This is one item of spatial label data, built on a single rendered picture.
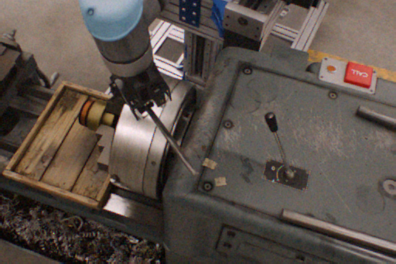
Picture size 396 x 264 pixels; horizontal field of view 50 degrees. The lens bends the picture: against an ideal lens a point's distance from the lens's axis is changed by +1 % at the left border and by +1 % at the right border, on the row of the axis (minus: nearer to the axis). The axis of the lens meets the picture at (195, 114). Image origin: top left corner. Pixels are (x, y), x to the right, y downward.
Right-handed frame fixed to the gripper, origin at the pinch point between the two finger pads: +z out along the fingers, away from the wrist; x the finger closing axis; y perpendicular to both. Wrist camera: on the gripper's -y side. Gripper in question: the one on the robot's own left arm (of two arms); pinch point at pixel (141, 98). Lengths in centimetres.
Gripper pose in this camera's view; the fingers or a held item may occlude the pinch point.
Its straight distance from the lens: 83.7
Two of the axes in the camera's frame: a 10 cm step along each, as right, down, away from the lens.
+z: 0.2, 3.7, 9.3
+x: 8.4, -5.1, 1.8
